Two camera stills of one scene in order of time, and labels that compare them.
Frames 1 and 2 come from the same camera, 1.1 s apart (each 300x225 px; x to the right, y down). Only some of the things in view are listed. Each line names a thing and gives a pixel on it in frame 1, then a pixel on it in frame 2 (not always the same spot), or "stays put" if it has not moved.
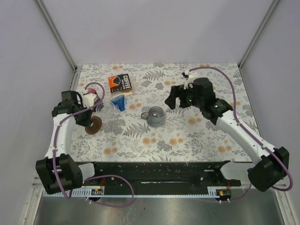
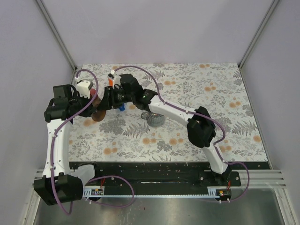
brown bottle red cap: x=92 y=90 stays put
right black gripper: x=176 y=92 to x=108 y=101
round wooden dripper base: x=96 y=126 to x=99 y=115
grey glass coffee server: x=154 y=116 stays put
